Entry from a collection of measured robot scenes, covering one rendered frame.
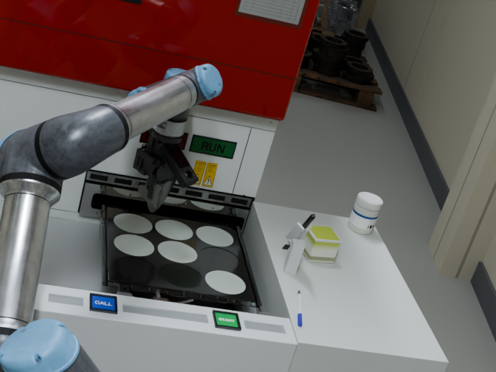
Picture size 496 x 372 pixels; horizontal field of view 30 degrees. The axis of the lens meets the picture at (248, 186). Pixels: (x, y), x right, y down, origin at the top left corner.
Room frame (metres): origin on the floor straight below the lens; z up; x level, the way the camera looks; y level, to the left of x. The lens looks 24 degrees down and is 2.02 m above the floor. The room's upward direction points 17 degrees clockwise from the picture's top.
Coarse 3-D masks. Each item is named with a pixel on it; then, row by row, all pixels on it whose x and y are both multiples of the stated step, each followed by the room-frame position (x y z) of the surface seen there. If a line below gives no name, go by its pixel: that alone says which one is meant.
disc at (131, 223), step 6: (120, 216) 2.07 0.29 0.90; (126, 216) 2.08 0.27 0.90; (132, 216) 2.09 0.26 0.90; (138, 216) 2.10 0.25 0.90; (114, 222) 2.03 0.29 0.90; (120, 222) 2.04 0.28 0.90; (126, 222) 2.05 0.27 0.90; (132, 222) 2.06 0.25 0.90; (138, 222) 2.07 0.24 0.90; (144, 222) 2.08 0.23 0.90; (150, 222) 2.08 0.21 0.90; (120, 228) 2.01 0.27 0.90; (126, 228) 2.02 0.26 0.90; (132, 228) 2.03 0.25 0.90; (138, 228) 2.04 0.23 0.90; (144, 228) 2.05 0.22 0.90; (150, 228) 2.05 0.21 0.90
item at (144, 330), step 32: (64, 288) 1.60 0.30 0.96; (32, 320) 1.50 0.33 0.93; (64, 320) 1.51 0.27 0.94; (96, 320) 1.53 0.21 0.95; (128, 320) 1.55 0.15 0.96; (160, 320) 1.58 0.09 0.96; (192, 320) 1.62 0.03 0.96; (256, 320) 1.69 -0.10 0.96; (288, 320) 1.72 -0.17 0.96; (96, 352) 1.53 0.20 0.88; (128, 352) 1.55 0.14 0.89; (160, 352) 1.57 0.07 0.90; (192, 352) 1.59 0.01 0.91; (224, 352) 1.61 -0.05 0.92; (256, 352) 1.62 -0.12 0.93; (288, 352) 1.64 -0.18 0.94
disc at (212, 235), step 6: (198, 228) 2.13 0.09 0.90; (204, 228) 2.14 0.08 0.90; (210, 228) 2.15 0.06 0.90; (216, 228) 2.16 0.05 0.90; (198, 234) 2.10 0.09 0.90; (204, 234) 2.11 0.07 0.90; (210, 234) 2.12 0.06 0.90; (216, 234) 2.13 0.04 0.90; (222, 234) 2.14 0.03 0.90; (228, 234) 2.15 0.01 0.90; (204, 240) 2.08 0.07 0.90; (210, 240) 2.09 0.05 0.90; (216, 240) 2.10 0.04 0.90; (222, 240) 2.11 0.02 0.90; (228, 240) 2.12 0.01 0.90; (222, 246) 2.08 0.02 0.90
